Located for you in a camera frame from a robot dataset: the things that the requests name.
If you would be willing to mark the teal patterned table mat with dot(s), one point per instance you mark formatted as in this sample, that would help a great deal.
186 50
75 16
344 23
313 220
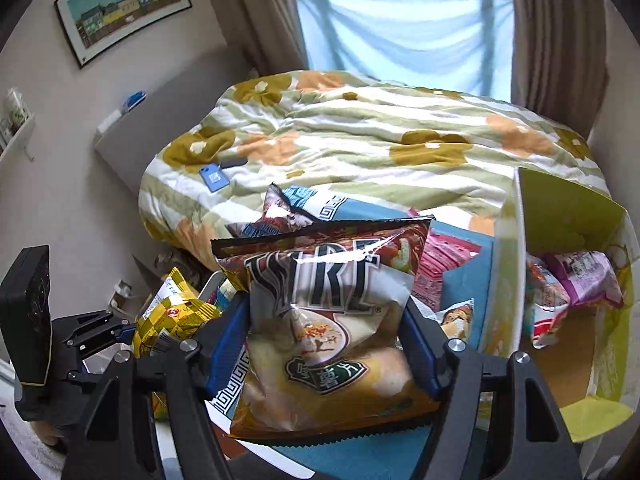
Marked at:
465 290

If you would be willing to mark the small white box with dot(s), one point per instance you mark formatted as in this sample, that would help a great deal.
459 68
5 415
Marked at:
110 121

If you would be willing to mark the grey headboard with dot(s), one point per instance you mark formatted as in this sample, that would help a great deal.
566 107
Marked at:
150 125

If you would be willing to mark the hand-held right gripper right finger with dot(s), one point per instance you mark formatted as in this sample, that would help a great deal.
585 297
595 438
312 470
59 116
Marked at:
425 355

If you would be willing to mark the small blue object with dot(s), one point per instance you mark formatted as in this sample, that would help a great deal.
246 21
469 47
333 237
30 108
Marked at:
134 100

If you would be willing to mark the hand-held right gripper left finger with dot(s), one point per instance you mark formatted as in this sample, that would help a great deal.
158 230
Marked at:
225 352

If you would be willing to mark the yellow snack packet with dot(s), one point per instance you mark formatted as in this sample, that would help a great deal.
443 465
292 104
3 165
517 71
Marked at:
170 320

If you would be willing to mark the floral striped quilt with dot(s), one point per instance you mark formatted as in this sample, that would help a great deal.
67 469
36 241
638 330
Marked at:
350 140

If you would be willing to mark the white wall socket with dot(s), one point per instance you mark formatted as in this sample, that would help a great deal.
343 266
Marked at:
122 294

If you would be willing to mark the large potato chip bag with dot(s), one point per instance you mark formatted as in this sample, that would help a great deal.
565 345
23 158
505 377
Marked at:
325 320

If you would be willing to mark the white wall shelf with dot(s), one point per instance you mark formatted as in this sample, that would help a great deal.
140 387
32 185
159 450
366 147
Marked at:
19 136

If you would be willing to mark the light blue window cloth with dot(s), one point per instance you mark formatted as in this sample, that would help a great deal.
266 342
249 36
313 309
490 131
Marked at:
400 35

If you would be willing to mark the small blue card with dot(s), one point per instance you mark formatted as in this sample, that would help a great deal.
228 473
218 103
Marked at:
212 177

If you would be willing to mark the green cardboard box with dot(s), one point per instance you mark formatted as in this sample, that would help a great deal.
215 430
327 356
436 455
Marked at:
565 210

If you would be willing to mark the beige curtain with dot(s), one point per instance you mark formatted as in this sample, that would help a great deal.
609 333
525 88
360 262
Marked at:
260 10
550 35

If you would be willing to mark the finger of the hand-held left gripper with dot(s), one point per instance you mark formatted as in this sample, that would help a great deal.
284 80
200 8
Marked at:
90 328
82 376

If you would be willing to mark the pile of snack packets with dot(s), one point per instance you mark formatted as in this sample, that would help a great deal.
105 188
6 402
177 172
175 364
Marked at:
585 272

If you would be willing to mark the brown and blue snack packet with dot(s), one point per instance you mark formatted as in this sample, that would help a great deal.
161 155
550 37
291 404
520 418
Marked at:
285 212

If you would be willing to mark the pink snack packet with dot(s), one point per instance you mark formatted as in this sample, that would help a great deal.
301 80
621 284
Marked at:
445 260

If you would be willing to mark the beige snack packet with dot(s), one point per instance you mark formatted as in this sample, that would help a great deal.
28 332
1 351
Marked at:
456 322

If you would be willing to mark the small black remote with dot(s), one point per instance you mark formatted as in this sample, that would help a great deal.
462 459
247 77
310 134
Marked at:
235 162

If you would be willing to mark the framed building picture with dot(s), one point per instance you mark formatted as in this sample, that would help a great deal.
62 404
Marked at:
125 5

